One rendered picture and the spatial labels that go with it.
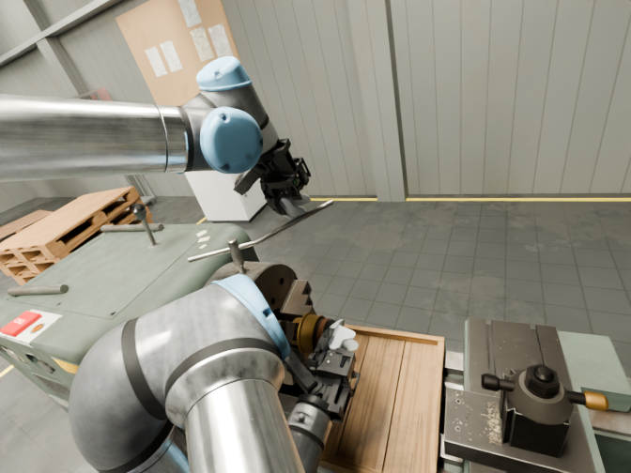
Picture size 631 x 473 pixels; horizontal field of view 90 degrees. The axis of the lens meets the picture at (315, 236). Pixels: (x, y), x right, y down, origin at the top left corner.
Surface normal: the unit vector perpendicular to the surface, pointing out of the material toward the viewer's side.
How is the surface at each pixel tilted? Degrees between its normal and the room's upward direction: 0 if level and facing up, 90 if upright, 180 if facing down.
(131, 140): 85
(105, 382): 45
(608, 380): 0
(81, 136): 85
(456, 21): 90
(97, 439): 80
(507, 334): 0
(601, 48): 90
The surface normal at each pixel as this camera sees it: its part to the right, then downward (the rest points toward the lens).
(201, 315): -0.12, -0.79
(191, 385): -0.07, -0.07
